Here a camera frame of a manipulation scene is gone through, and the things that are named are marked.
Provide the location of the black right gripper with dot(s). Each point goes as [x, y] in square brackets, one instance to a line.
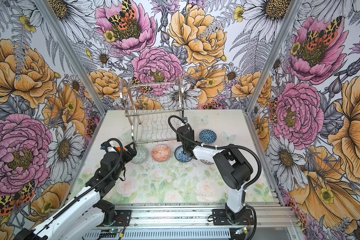
[178, 138]

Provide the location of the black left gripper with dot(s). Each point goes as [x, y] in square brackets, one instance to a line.
[133, 152]

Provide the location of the steel two-tier dish rack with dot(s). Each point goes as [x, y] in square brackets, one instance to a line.
[148, 107]

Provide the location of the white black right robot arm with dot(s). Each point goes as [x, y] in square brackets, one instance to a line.
[232, 165]

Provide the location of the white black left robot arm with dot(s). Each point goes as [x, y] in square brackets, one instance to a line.
[87, 209]

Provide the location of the blue floral bowl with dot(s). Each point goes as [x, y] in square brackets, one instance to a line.
[181, 156]

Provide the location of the dark blue dotted bowl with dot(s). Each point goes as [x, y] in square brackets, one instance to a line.
[207, 136]

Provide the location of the green patterned bowl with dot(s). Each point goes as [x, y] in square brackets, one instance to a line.
[141, 156]

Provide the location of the orange patterned bowl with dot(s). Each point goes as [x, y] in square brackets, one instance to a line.
[161, 153]

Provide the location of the white brown lattice bowl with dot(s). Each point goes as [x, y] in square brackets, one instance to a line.
[207, 162]

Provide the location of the green circuit board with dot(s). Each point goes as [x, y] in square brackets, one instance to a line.
[118, 235]

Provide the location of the white perforated vent strip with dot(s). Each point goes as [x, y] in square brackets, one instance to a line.
[164, 234]

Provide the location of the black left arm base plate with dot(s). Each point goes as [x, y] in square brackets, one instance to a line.
[121, 217]

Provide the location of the aluminium mounting rail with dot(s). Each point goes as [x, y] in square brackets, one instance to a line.
[197, 216]

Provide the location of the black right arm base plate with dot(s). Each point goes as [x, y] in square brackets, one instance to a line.
[219, 218]

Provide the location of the left aluminium frame post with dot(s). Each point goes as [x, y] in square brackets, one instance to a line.
[59, 33]

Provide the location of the aluminium frame post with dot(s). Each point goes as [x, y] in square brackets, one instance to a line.
[59, 33]
[279, 39]

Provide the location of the right aluminium frame post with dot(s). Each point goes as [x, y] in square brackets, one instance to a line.
[279, 39]

